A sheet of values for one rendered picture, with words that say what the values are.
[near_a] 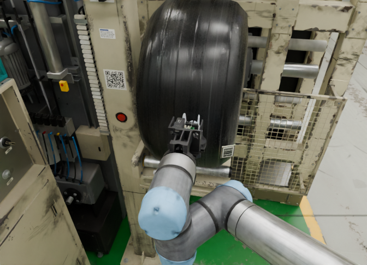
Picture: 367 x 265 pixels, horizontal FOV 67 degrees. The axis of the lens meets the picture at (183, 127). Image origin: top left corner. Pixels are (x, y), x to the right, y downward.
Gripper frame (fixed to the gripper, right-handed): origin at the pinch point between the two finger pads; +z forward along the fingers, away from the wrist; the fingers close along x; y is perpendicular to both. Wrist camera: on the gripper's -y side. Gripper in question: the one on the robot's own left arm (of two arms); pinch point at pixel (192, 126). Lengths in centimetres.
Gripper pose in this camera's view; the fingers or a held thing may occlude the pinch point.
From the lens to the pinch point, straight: 74.8
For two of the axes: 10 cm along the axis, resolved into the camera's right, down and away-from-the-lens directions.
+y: 0.2, -8.6, -5.1
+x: -9.8, -1.1, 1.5
